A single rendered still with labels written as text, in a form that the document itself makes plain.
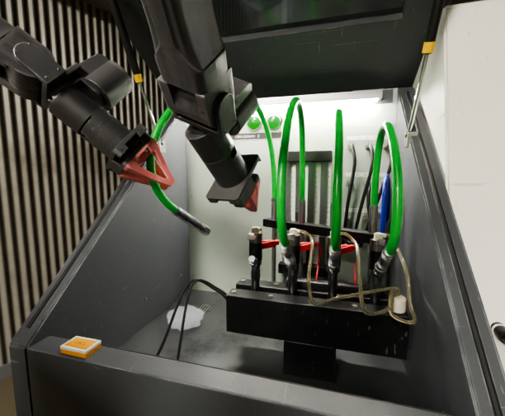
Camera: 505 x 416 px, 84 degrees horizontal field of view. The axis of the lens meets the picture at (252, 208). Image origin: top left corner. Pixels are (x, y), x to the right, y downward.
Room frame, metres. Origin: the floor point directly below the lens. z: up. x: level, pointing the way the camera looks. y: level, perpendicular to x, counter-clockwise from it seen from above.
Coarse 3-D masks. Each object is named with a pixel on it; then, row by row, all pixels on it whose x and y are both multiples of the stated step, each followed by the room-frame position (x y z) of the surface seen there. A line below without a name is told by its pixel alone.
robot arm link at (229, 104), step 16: (240, 80) 0.44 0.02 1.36; (224, 96) 0.35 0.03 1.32; (240, 96) 0.43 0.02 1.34; (256, 96) 0.46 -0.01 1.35; (176, 112) 0.39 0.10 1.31; (224, 112) 0.36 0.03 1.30; (240, 112) 0.44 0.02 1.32; (208, 128) 0.38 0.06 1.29; (224, 128) 0.37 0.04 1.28; (240, 128) 0.45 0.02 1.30
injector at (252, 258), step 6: (258, 234) 0.57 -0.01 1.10; (252, 240) 0.57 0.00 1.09; (258, 240) 0.57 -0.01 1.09; (252, 246) 0.57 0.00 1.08; (258, 246) 0.57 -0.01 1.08; (252, 252) 0.57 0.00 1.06; (258, 252) 0.57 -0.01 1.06; (252, 258) 0.56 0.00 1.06; (258, 258) 0.57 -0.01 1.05; (252, 264) 0.56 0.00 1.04; (258, 264) 0.58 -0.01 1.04; (252, 270) 0.58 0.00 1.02; (258, 270) 0.58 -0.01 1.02; (252, 276) 0.58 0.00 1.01; (258, 276) 0.58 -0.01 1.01; (252, 282) 0.58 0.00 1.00; (258, 282) 0.58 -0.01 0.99; (252, 288) 0.58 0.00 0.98; (258, 288) 0.58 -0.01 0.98
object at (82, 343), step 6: (72, 342) 0.42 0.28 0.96; (78, 342) 0.42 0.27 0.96; (84, 342) 0.42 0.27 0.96; (90, 342) 0.42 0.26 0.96; (96, 342) 0.42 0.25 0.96; (84, 348) 0.40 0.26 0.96; (96, 348) 0.41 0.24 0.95; (72, 354) 0.40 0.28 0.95; (78, 354) 0.40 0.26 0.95; (84, 354) 0.40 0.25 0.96; (90, 354) 0.40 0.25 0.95
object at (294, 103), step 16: (288, 112) 0.48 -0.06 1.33; (288, 128) 0.45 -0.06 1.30; (288, 144) 0.44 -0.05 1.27; (304, 144) 0.69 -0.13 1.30; (304, 160) 0.70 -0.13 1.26; (304, 176) 0.71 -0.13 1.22; (304, 192) 0.72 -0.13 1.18; (304, 208) 0.71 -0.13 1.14; (288, 240) 0.46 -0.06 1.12; (288, 256) 0.48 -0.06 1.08
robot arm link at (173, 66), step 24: (144, 0) 0.26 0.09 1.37; (168, 0) 0.25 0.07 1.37; (192, 0) 0.26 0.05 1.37; (168, 24) 0.27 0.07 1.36; (192, 24) 0.27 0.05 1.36; (216, 24) 0.30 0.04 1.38; (168, 48) 0.29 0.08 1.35; (192, 48) 0.28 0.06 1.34; (216, 48) 0.31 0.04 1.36; (168, 72) 0.32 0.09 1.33; (192, 72) 0.30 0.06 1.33; (216, 72) 0.32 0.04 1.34; (168, 96) 0.35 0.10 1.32; (192, 96) 0.34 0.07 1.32; (216, 96) 0.34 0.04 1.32
